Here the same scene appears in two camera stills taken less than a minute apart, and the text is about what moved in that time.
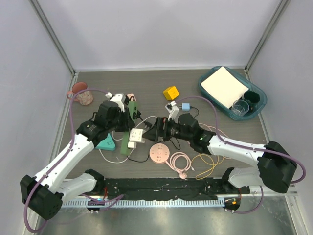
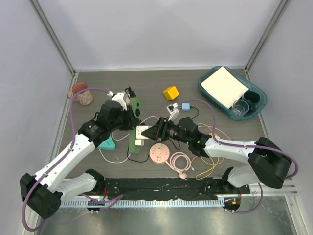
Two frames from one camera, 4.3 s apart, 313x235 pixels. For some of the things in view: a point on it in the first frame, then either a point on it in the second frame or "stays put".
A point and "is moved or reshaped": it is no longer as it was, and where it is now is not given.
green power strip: (133, 111) is moved or reshaped
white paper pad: (225, 86) stays put
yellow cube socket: (171, 93) stays put
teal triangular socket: (107, 144) stays put
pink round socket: (159, 153) stays put
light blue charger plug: (186, 106) stays put
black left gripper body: (121, 123) stays put
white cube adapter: (136, 135) is moved or reshaped
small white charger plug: (132, 145) → (140, 142)
